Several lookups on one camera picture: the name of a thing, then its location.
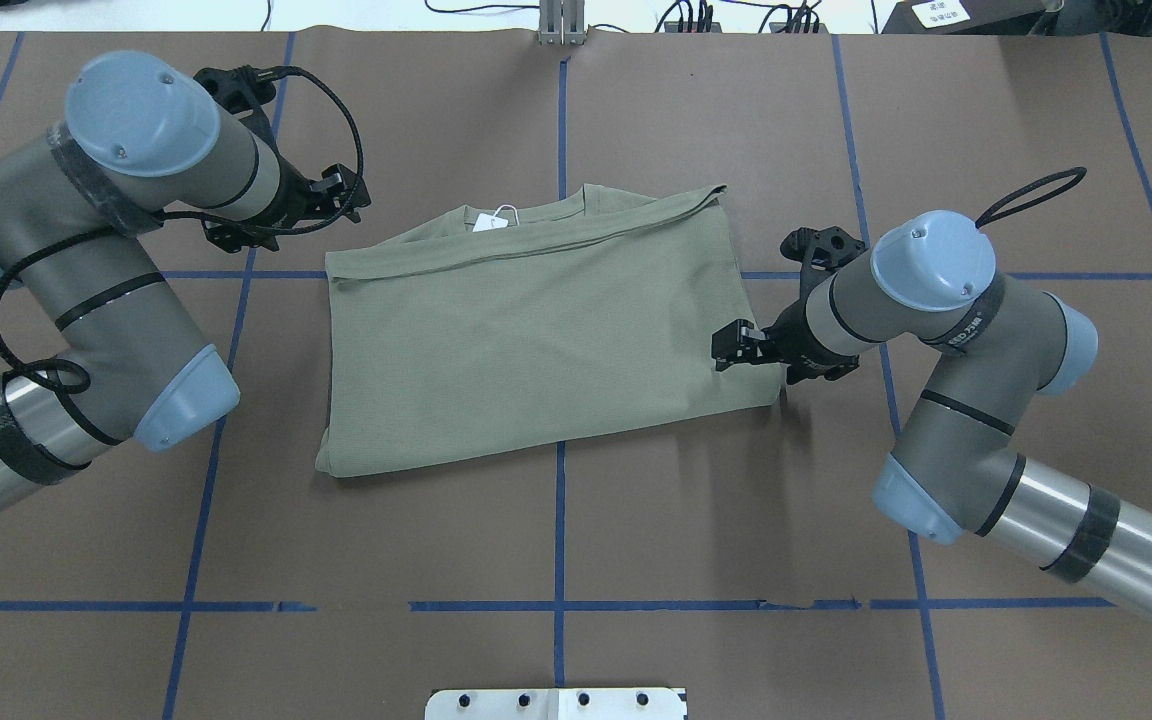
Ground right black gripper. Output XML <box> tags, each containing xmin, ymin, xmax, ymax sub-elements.
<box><xmin>710</xmin><ymin>300</ymin><xmax>859</xmax><ymax>386</ymax></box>

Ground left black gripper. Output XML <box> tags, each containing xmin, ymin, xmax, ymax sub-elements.
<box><xmin>259</xmin><ymin>152</ymin><xmax>372</xmax><ymax>233</ymax></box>

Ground olive green long-sleeve shirt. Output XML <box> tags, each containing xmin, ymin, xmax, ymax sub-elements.
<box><xmin>314</xmin><ymin>184</ymin><xmax>782</xmax><ymax>478</ymax></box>

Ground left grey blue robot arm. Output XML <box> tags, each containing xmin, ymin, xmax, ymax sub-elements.
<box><xmin>0</xmin><ymin>50</ymin><xmax>371</xmax><ymax>511</ymax></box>

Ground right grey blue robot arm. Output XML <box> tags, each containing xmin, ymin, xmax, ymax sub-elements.
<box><xmin>710</xmin><ymin>210</ymin><xmax>1152</xmax><ymax>619</ymax></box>

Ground white paper hang tag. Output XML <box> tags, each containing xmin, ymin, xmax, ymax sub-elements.
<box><xmin>471</xmin><ymin>204</ymin><xmax>520</xmax><ymax>232</ymax></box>

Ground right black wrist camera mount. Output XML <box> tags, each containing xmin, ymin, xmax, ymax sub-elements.
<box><xmin>780</xmin><ymin>225</ymin><xmax>869</xmax><ymax>300</ymax></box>

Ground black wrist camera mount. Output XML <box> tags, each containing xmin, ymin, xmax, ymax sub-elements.
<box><xmin>192</xmin><ymin>65</ymin><xmax>278</xmax><ymax>143</ymax></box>
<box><xmin>780</xmin><ymin>225</ymin><xmax>869</xmax><ymax>300</ymax></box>

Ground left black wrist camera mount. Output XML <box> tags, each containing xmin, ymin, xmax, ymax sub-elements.
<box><xmin>192</xmin><ymin>65</ymin><xmax>278</xmax><ymax>143</ymax></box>

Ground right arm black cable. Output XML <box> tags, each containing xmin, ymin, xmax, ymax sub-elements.
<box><xmin>973</xmin><ymin>167</ymin><xmax>1087</xmax><ymax>232</ymax></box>

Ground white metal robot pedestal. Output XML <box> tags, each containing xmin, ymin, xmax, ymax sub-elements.
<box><xmin>424</xmin><ymin>687</ymin><xmax>689</xmax><ymax>719</ymax></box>

